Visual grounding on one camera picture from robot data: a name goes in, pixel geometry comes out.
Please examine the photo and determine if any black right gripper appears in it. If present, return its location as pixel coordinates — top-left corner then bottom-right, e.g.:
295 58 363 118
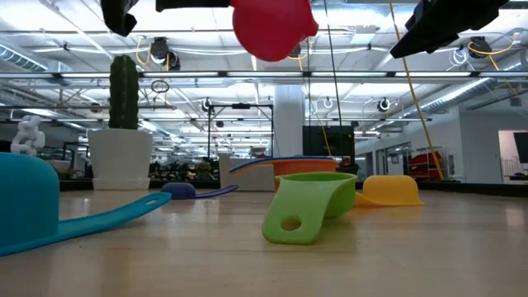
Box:
389 0 512 57

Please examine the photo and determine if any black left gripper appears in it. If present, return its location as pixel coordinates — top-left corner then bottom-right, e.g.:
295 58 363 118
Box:
100 0 232 37

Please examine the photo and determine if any red measuring cup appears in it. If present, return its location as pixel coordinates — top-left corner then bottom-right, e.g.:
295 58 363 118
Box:
229 0 319 63

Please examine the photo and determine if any yellow measuring cup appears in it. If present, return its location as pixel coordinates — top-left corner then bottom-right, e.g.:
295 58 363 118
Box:
353 174 425 207

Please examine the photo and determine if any small indigo measuring cup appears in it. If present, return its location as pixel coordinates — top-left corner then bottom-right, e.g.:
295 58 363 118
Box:
159 181 239 200

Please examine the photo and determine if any green measuring cup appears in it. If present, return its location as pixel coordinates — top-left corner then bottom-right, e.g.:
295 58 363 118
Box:
262 172 359 246

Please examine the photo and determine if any turquoise measuring cup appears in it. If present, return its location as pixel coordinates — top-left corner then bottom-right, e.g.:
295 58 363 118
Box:
0 152 172 257

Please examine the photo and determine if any grey plastic basket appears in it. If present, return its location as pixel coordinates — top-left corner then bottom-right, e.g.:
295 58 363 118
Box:
218 153 276 192

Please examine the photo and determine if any green cactus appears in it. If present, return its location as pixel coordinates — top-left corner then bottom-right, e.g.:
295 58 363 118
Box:
108 54 140 131

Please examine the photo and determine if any red storage shelf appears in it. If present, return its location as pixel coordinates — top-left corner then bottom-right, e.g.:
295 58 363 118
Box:
408 151 445 181

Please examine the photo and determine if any black background monitor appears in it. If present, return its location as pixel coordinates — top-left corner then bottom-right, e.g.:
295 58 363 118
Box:
303 125 356 160

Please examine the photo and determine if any white humanoid robot figure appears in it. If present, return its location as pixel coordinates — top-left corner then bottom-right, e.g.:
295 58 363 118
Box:
10 115 46 157

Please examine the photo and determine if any black hanging cable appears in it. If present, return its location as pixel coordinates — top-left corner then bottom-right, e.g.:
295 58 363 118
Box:
323 0 343 160

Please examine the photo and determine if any yellow hanging cable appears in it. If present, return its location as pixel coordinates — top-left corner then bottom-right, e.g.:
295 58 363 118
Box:
387 0 446 182

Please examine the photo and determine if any black wall screen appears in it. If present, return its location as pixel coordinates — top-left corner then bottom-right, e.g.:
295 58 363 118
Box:
513 131 528 164

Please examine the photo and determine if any black table frame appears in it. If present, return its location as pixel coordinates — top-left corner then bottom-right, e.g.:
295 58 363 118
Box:
59 178 528 198

